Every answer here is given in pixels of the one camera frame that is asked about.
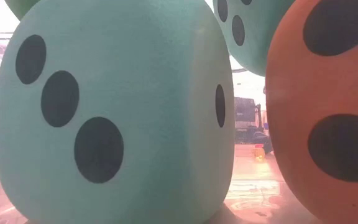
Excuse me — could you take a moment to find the black background machine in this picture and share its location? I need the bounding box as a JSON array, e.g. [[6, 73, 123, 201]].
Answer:
[[234, 96, 262, 144]]

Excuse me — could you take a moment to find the large orange foam die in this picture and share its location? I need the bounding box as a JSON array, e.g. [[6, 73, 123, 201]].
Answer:
[[265, 0, 358, 224]]

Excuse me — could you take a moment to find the small yellow die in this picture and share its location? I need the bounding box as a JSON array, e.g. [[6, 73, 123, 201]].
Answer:
[[253, 147, 266, 161]]

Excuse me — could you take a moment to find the clear plastic container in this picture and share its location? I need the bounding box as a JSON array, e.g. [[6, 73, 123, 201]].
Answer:
[[0, 149, 319, 224]]

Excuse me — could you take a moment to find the large teal foam die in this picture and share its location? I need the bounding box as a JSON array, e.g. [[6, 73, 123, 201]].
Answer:
[[0, 0, 236, 224], [213, 0, 295, 78]]

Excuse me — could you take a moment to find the large green foam die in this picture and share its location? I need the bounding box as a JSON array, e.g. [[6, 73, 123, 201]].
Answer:
[[4, 0, 42, 21]]

